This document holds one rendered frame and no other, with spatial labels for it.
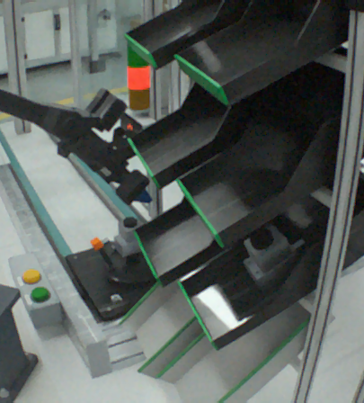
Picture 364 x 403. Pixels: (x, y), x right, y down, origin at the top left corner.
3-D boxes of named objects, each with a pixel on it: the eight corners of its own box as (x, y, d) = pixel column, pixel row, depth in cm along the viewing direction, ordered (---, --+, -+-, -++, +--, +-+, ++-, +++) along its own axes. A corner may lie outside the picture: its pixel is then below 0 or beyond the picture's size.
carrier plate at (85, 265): (104, 325, 104) (103, 317, 102) (66, 262, 122) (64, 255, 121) (208, 289, 113) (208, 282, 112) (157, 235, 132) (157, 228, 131)
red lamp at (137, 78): (133, 91, 116) (132, 70, 114) (124, 85, 120) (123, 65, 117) (154, 87, 118) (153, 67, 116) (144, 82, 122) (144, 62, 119)
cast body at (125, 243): (122, 257, 111) (119, 229, 107) (114, 246, 114) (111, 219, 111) (158, 246, 114) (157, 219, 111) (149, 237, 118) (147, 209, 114)
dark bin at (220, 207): (222, 250, 58) (195, 201, 53) (182, 193, 68) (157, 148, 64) (414, 125, 59) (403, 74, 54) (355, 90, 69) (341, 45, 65)
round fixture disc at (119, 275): (116, 296, 108) (115, 289, 107) (92, 261, 119) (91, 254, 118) (176, 276, 114) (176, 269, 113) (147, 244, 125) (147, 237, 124)
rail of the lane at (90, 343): (92, 379, 102) (84, 343, 96) (-2, 192, 169) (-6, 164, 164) (116, 371, 104) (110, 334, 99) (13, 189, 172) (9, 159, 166)
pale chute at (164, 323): (156, 380, 86) (137, 372, 84) (136, 331, 97) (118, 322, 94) (275, 264, 82) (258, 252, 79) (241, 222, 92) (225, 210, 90)
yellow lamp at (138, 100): (134, 111, 118) (133, 91, 116) (125, 105, 122) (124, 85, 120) (154, 107, 121) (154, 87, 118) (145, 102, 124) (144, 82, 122)
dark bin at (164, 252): (163, 288, 77) (138, 255, 73) (138, 240, 88) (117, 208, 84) (323, 188, 78) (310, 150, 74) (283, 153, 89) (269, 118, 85)
